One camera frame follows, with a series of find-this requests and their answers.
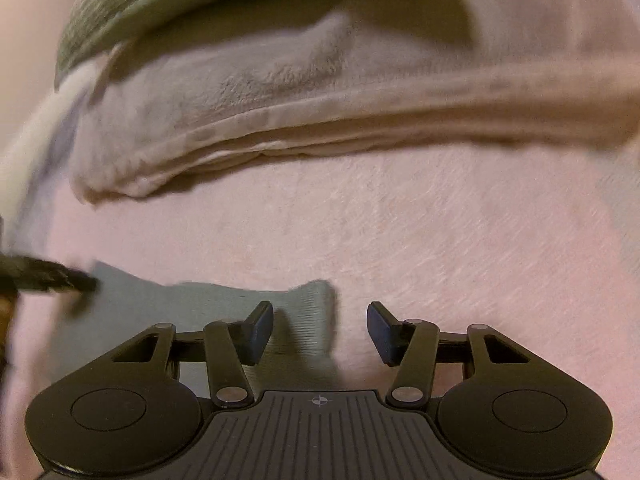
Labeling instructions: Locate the folded beige fleece blanket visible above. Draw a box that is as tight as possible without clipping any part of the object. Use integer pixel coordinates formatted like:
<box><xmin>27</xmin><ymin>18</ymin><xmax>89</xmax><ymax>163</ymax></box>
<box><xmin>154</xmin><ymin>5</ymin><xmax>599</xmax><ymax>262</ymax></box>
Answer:
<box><xmin>70</xmin><ymin>0</ymin><xmax>639</xmax><ymax>203</ymax></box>

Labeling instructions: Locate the grey-green knitted cloth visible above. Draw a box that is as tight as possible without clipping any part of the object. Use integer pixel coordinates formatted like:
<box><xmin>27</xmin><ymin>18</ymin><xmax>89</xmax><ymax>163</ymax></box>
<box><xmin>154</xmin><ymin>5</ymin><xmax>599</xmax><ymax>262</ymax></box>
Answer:
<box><xmin>51</xmin><ymin>262</ymin><xmax>342</xmax><ymax>392</ymax></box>

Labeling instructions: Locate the pink and grey bedspread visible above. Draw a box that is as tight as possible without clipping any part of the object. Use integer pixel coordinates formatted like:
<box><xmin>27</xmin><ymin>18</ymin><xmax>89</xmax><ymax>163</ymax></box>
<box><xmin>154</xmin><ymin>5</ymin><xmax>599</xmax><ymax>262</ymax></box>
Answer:
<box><xmin>0</xmin><ymin>0</ymin><xmax>640</xmax><ymax>480</ymax></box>

